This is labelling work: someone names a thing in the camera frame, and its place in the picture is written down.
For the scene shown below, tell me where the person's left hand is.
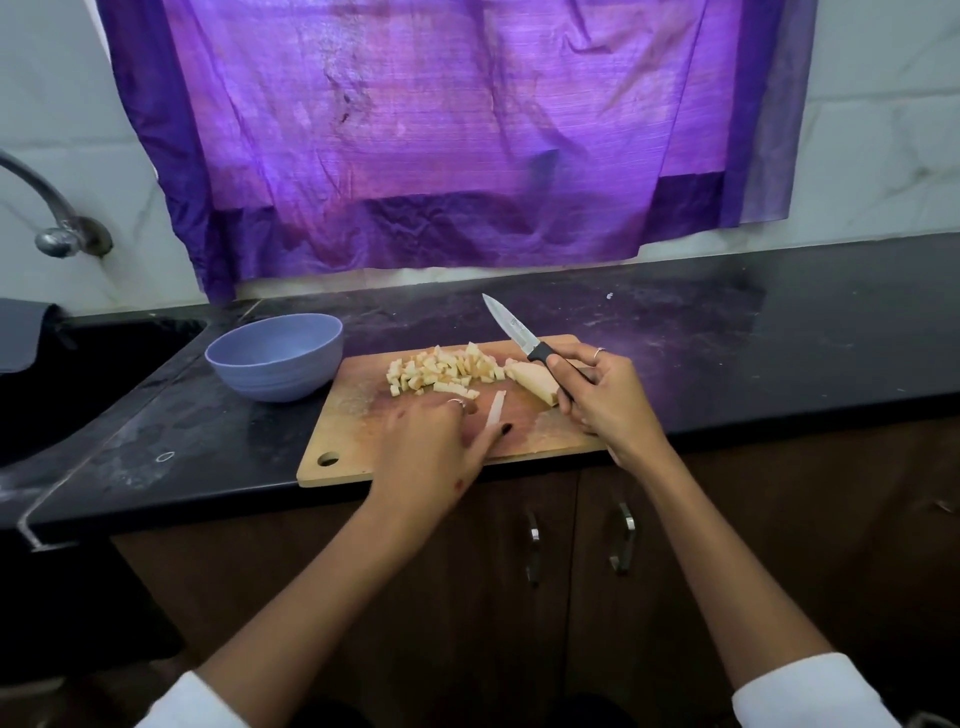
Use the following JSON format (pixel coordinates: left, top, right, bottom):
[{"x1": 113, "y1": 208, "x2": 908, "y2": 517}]
[{"x1": 363, "y1": 387, "x2": 516, "y2": 549}]

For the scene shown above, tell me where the person's right hand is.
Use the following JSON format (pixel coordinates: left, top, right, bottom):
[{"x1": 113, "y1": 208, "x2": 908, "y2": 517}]
[{"x1": 537, "y1": 333, "x2": 674, "y2": 479}]

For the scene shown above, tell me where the potato slice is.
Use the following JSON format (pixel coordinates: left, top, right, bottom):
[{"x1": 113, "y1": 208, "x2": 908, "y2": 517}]
[{"x1": 504, "y1": 357, "x2": 563, "y2": 410}]

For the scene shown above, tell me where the pile of diced potato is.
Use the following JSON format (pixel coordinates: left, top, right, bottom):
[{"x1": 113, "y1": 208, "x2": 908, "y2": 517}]
[{"x1": 385, "y1": 342, "x2": 512, "y2": 402}]

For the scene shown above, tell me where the black handled knife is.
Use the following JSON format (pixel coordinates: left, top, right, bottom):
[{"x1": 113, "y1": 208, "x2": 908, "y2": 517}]
[{"x1": 480, "y1": 292, "x2": 599, "y2": 386}]

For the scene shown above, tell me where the blue bowl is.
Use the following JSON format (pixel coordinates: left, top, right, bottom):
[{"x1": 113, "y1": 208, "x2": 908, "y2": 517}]
[{"x1": 204, "y1": 312, "x2": 347, "y2": 405}]

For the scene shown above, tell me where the person's left forearm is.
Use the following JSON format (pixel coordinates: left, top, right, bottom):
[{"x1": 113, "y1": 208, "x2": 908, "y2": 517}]
[{"x1": 195, "y1": 502, "x2": 444, "y2": 728}]

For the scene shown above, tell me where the wooden cutting board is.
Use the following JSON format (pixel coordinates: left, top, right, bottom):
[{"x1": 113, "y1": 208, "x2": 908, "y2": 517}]
[{"x1": 295, "y1": 333, "x2": 620, "y2": 489}]

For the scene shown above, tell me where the purple cloth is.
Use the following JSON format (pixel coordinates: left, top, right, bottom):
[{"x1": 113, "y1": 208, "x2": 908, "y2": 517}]
[{"x1": 97, "y1": 0, "x2": 821, "y2": 306}]

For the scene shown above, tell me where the dark sink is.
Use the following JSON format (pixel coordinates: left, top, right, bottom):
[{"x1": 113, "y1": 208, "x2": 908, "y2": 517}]
[{"x1": 0, "y1": 312, "x2": 207, "y2": 470}]

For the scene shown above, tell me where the metal faucet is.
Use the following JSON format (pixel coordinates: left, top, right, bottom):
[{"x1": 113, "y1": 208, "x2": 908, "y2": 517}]
[{"x1": 0, "y1": 150, "x2": 116, "y2": 261}]

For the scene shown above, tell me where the grey cloth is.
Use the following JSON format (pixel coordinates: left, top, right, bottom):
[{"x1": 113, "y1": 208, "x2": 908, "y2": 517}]
[{"x1": 0, "y1": 297, "x2": 62, "y2": 377}]

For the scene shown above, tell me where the metal cabinet handle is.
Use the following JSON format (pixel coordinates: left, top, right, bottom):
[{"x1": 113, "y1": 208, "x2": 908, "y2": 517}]
[
  {"x1": 522, "y1": 510, "x2": 546, "y2": 590},
  {"x1": 607, "y1": 499, "x2": 641, "y2": 578}
]

